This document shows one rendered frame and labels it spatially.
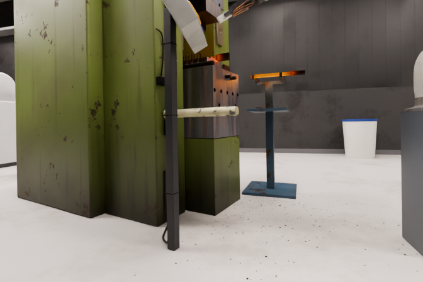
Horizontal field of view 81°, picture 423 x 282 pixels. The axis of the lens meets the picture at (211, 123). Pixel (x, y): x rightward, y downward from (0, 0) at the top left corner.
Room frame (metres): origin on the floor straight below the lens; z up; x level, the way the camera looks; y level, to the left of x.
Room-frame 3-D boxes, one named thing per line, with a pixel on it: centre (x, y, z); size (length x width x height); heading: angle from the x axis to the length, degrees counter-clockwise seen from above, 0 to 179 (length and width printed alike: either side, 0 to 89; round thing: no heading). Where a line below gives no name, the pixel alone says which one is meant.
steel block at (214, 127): (1.79, 0.13, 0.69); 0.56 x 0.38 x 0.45; 60
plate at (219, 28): (1.97, -0.08, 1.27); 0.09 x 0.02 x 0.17; 150
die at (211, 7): (1.74, 0.15, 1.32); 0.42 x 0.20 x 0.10; 60
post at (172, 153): (1.11, 0.18, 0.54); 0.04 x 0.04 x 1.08; 60
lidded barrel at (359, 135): (3.82, -2.28, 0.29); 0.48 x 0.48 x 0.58
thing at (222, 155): (1.79, 0.13, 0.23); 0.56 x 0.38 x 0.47; 60
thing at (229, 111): (1.29, 0.07, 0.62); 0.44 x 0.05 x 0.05; 60
